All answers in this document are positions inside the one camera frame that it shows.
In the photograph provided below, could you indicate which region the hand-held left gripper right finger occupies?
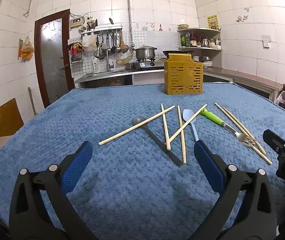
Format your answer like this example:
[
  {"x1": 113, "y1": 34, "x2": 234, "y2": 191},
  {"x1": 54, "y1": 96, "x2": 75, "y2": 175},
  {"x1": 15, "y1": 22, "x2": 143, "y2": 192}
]
[{"x1": 188, "y1": 140, "x2": 277, "y2": 240}]

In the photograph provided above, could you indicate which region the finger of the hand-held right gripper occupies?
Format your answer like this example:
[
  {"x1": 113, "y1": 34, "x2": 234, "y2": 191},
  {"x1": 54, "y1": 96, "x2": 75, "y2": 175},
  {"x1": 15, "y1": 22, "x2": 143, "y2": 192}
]
[{"x1": 263, "y1": 129, "x2": 285, "y2": 165}]

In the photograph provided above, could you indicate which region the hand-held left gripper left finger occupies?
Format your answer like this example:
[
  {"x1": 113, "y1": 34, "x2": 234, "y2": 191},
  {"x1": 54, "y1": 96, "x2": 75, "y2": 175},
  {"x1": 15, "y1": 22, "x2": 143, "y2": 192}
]
[{"x1": 9, "y1": 141, "x2": 98, "y2": 240}]

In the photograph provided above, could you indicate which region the wooden chopstick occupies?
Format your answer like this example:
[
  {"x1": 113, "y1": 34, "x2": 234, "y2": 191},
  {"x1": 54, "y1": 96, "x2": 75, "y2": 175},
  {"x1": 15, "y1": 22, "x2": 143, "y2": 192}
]
[
  {"x1": 161, "y1": 103, "x2": 171, "y2": 151},
  {"x1": 99, "y1": 105, "x2": 175, "y2": 146},
  {"x1": 215, "y1": 102, "x2": 272, "y2": 165},
  {"x1": 177, "y1": 105, "x2": 187, "y2": 165},
  {"x1": 167, "y1": 104, "x2": 208, "y2": 145},
  {"x1": 223, "y1": 108, "x2": 267, "y2": 155}
]

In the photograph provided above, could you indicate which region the green-handled metal fork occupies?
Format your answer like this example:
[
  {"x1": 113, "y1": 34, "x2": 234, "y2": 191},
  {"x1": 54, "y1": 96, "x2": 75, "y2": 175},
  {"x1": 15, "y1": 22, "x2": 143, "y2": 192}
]
[{"x1": 200, "y1": 107, "x2": 258, "y2": 148}]

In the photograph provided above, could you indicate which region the light blue plastic spoon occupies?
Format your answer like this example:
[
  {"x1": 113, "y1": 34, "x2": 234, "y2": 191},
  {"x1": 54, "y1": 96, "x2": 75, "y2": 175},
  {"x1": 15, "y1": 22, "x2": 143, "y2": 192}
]
[{"x1": 183, "y1": 109, "x2": 200, "y2": 142}]

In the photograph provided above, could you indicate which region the grey plastic spoon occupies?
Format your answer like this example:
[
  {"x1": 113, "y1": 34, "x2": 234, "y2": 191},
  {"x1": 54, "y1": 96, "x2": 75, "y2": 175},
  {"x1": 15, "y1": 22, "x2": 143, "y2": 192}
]
[{"x1": 132, "y1": 116, "x2": 183, "y2": 166}]

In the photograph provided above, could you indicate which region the yellow perforated utensil holder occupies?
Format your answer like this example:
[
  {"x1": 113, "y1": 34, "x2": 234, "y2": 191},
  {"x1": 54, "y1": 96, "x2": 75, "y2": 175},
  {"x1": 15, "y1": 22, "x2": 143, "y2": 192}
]
[{"x1": 164, "y1": 53, "x2": 204, "y2": 95}]

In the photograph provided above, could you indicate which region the row of hanging kitchen utensils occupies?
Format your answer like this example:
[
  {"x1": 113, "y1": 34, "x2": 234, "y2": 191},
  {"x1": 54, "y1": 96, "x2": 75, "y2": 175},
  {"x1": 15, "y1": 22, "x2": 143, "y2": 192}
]
[{"x1": 96, "y1": 30, "x2": 129, "y2": 58}]

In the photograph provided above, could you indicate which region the blue textured blanket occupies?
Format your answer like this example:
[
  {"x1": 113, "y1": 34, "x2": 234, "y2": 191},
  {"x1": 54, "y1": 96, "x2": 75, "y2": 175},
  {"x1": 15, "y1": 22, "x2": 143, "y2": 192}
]
[{"x1": 0, "y1": 82, "x2": 285, "y2": 240}]

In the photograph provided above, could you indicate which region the brown topped kitchen counter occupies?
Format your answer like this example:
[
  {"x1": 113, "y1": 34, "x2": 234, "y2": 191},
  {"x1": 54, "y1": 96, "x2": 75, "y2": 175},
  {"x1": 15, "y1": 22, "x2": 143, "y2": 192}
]
[{"x1": 74, "y1": 66, "x2": 284, "y2": 103}]

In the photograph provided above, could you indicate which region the wooden stick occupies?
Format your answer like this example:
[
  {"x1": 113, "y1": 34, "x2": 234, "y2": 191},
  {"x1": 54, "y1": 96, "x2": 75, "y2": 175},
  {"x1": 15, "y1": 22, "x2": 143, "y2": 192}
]
[{"x1": 28, "y1": 87, "x2": 36, "y2": 117}]

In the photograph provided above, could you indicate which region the wooden chair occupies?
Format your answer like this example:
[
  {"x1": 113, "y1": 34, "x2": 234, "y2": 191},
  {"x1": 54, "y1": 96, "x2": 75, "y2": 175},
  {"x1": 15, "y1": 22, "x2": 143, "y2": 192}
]
[{"x1": 0, "y1": 98, "x2": 24, "y2": 140}]

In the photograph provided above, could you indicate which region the steel sink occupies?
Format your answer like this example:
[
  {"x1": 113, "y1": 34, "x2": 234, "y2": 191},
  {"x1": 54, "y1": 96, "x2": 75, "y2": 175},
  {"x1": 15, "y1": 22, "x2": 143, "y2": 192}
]
[{"x1": 86, "y1": 70, "x2": 129, "y2": 77}]

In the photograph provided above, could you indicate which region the brown framed glass door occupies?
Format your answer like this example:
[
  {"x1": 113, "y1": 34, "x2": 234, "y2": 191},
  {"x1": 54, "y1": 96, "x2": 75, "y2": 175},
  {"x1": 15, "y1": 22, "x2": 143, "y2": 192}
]
[{"x1": 34, "y1": 9, "x2": 75, "y2": 108}]

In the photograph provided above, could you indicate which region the stack of white bowls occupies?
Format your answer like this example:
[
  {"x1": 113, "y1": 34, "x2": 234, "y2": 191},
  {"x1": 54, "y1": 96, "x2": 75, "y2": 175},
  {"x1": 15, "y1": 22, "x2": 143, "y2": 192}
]
[{"x1": 193, "y1": 55, "x2": 213, "y2": 68}]

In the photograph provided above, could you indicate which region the metal faucet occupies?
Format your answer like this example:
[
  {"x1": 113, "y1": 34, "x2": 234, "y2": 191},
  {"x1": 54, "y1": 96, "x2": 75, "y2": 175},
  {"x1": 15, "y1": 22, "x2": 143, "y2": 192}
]
[{"x1": 105, "y1": 49, "x2": 114, "y2": 72}]

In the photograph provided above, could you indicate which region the steel gas stove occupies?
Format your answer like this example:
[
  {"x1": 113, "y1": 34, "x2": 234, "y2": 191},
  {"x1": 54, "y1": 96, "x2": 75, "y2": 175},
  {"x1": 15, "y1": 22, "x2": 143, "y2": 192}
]
[{"x1": 132, "y1": 59, "x2": 165, "y2": 69}]

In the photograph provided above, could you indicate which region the white corner shelf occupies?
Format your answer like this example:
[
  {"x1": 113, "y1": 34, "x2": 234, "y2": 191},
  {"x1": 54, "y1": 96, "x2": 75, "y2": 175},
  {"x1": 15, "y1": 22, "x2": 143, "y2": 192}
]
[{"x1": 177, "y1": 27, "x2": 223, "y2": 68}]

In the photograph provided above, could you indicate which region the black wok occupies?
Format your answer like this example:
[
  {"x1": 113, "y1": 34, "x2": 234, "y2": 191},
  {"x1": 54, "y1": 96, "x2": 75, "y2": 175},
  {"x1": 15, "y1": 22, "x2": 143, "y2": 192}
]
[{"x1": 163, "y1": 50, "x2": 193, "y2": 57}]

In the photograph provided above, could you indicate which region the white hanging cloth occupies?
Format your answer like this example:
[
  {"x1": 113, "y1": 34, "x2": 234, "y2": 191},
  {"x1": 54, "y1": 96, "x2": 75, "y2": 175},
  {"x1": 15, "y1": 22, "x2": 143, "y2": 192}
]
[{"x1": 81, "y1": 35, "x2": 98, "y2": 52}]

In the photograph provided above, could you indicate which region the hanging orange plastic bag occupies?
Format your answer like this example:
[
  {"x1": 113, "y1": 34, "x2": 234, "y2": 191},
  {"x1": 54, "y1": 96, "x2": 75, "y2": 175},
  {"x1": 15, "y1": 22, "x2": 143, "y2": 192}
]
[{"x1": 17, "y1": 36, "x2": 34, "y2": 62}]

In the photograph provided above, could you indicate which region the steel pot with lid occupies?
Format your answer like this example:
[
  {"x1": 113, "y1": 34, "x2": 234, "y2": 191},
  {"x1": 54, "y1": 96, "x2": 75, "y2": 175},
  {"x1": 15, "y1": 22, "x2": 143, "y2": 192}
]
[{"x1": 132, "y1": 46, "x2": 158, "y2": 60}]

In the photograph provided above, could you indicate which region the row of condiment bottles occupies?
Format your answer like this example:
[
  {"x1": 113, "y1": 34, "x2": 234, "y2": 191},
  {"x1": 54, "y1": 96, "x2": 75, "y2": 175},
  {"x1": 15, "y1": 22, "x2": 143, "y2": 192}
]
[{"x1": 180, "y1": 32, "x2": 220, "y2": 48}]

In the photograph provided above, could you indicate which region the wire wall basket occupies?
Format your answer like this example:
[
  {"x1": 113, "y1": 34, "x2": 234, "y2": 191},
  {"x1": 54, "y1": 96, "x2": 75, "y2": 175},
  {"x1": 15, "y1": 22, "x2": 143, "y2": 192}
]
[{"x1": 67, "y1": 42, "x2": 84, "y2": 63}]

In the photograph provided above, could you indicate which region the yellow hose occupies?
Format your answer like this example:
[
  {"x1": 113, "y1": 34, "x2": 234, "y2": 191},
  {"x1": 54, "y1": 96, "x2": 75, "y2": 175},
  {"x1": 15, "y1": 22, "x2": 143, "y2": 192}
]
[{"x1": 116, "y1": 54, "x2": 133, "y2": 65}]

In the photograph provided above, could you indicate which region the yellow wall poster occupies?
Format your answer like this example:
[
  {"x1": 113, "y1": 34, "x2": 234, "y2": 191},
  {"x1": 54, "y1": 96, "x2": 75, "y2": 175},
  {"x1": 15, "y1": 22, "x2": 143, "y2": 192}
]
[{"x1": 207, "y1": 14, "x2": 219, "y2": 30}]

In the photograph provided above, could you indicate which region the metal wall utensil rack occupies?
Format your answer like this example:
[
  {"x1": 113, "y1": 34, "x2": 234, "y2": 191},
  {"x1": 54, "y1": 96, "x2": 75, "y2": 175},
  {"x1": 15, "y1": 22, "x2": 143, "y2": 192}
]
[{"x1": 80, "y1": 26, "x2": 123, "y2": 34}]

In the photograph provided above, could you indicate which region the grey wall pipe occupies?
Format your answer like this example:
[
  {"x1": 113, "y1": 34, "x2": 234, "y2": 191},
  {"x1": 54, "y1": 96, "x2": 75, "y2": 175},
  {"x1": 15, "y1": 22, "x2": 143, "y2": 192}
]
[{"x1": 24, "y1": 0, "x2": 133, "y2": 43}]

